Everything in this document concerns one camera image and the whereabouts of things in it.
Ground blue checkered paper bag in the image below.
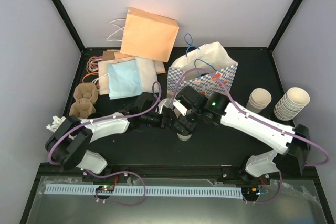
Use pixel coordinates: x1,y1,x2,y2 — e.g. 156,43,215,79
167,33,238,98

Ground light blue cable duct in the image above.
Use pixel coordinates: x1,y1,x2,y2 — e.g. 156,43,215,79
44,184,243,199

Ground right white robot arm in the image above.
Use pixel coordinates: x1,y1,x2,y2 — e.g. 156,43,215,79
167,70,317,184

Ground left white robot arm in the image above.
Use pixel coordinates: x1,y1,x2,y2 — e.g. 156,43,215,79
45,92,174,182

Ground light blue paper bag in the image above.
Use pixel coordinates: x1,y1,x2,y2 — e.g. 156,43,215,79
107,60,142,100

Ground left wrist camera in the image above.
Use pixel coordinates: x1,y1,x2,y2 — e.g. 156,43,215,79
157,98,173,114

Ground blue bag handle cord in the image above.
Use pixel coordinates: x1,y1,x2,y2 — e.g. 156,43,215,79
194,59,218,74

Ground orange paper bag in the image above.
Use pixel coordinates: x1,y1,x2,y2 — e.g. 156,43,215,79
121,7,179,62

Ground short stack paper cups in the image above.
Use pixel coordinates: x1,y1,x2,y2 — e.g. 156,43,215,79
246,88,272,114

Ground orange bag handle cord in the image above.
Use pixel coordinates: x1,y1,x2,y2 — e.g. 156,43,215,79
82,72,99,82

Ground tall stack paper cups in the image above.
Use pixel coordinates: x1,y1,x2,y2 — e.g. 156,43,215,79
274,87,310,121

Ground beige kraft paper bag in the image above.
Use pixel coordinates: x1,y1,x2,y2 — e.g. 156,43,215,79
98,57,135,95

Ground brown pulp cup carrier stack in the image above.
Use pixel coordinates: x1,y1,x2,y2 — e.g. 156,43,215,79
69,83,99,119

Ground brown flat paper bag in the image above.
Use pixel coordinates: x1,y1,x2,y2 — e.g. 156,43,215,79
101,49,120,61

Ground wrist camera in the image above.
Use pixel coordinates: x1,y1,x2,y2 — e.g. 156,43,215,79
157,98,173,114
173,100,191,116

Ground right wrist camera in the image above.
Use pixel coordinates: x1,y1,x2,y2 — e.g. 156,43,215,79
173,100,191,116

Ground white paper bag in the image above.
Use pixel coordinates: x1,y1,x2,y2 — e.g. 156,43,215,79
135,57,157,93

